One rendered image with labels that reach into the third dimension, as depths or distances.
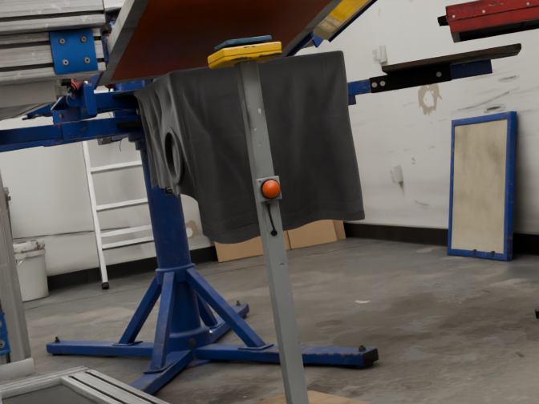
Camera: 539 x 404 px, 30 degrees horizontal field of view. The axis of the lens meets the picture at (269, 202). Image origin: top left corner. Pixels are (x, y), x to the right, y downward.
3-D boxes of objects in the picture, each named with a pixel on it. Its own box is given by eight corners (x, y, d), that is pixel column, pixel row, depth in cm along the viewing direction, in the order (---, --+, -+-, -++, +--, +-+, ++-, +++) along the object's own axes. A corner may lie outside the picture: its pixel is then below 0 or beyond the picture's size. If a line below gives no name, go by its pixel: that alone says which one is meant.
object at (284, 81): (370, 220, 252) (346, 49, 250) (198, 251, 238) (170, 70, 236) (366, 220, 255) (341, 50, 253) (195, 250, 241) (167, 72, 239)
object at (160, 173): (223, 201, 242) (202, 67, 241) (188, 208, 240) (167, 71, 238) (180, 201, 286) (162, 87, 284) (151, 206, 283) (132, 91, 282)
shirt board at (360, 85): (520, 73, 364) (516, 50, 364) (524, 67, 325) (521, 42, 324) (170, 129, 392) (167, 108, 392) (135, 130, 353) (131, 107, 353)
